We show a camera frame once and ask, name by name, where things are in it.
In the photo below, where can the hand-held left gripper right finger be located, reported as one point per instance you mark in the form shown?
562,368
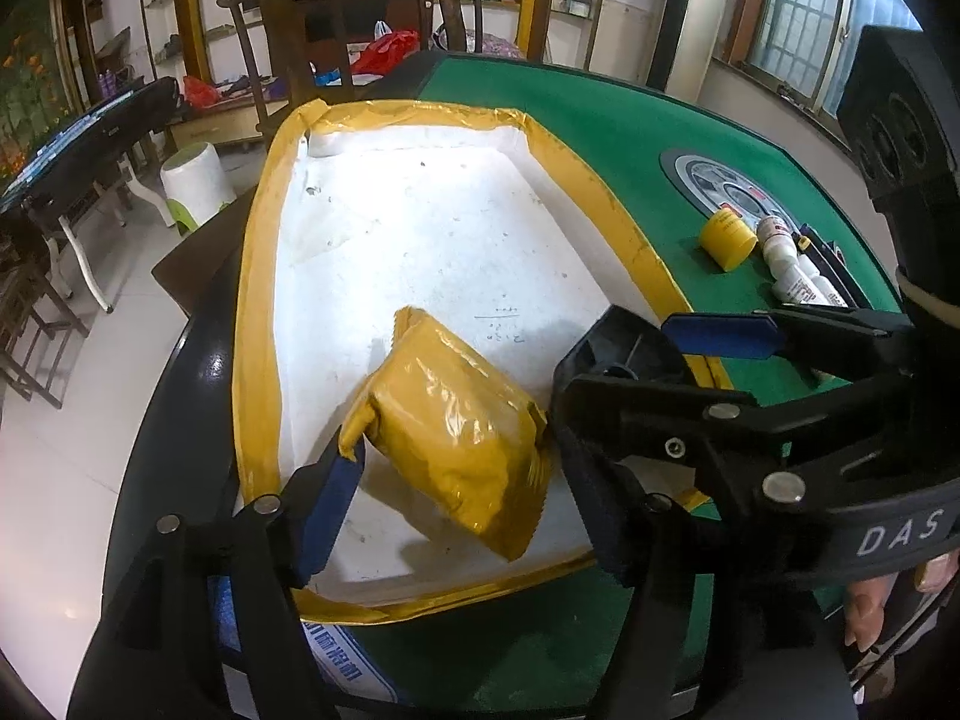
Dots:
600,510

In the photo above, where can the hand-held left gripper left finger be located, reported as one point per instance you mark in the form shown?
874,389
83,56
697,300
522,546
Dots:
330,510

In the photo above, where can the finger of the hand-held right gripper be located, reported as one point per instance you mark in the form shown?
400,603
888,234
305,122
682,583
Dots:
720,336
712,450

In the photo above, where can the yellow round cream jar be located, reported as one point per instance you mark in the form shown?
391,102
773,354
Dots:
726,240

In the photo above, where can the black marker pen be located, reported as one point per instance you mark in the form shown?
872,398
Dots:
834,264

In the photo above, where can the yellow plastic packet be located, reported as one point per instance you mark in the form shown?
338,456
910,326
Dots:
450,427

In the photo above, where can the white tray with yellow edges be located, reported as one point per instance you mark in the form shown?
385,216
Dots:
450,240

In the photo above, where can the person's right hand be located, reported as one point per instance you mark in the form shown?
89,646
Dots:
870,607

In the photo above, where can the blue white printed sheet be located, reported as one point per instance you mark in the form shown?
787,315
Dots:
345,660

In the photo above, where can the round table control panel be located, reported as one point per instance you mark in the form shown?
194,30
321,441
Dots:
705,180

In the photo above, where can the standing air conditioner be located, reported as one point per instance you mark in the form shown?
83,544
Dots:
679,15

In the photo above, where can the barred window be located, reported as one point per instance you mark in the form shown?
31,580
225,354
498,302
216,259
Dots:
810,7

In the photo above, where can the brown wooden side chair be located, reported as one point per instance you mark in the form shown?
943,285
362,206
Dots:
37,330

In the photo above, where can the white green plastic stool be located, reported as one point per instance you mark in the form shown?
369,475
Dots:
196,180

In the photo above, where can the floral cloth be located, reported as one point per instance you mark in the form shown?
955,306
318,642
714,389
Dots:
496,45

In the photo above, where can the light wooden low cabinet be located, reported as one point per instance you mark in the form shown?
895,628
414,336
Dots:
217,127

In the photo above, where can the dark wooden armchair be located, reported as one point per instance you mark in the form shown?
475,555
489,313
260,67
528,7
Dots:
300,37
454,7

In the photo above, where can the small red plastic bag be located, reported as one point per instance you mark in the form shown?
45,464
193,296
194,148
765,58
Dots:
199,92

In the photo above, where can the large red plastic bag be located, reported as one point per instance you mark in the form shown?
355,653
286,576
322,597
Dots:
386,51

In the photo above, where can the black folding game table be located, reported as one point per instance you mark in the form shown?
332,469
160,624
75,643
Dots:
82,142

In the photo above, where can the purple bottle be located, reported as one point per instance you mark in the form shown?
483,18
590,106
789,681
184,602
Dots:
105,84

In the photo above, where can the flower wall picture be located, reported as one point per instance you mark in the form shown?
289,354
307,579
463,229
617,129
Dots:
26,90

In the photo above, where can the wooden wall shelf unit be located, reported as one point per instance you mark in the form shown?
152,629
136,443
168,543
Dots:
187,7

